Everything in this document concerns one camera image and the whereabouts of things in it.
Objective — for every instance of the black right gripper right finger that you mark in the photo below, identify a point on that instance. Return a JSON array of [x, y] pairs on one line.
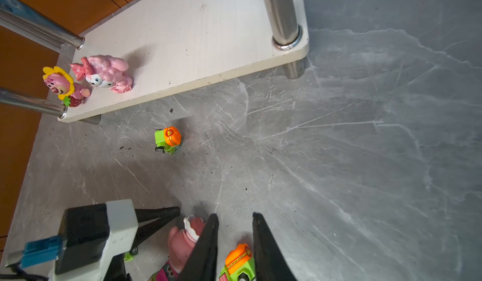
[[269, 261]]

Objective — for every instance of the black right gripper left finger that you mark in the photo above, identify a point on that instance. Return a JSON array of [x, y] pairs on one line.
[[202, 263]]

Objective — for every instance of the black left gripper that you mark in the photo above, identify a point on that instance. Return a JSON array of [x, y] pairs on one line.
[[150, 221]]

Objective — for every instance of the pink round head doll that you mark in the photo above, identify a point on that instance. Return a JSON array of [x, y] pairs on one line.
[[181, 242]]

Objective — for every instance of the pink sheep toy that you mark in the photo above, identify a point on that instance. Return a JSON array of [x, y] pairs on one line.
[[104, 71]]

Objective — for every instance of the yellow flower doll toy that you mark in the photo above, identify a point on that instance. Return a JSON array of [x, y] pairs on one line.
[[60, 83]]

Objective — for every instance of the white two-tier shelf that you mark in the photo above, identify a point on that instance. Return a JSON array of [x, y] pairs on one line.
[[174, 46]]

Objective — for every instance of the orange green toy car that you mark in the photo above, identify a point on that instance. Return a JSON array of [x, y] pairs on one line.
[[239, 265]]

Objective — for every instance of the pink green toy car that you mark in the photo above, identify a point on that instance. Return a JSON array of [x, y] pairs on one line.
[[166, 273]]

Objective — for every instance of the pink green toy truck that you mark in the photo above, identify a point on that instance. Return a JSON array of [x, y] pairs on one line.
[[129, 256]]

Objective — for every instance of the green orange toy truck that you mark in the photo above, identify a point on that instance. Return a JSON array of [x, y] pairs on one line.
[[167, 140]]

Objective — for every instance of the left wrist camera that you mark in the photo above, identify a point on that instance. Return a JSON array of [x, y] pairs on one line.
[[89, 238]]

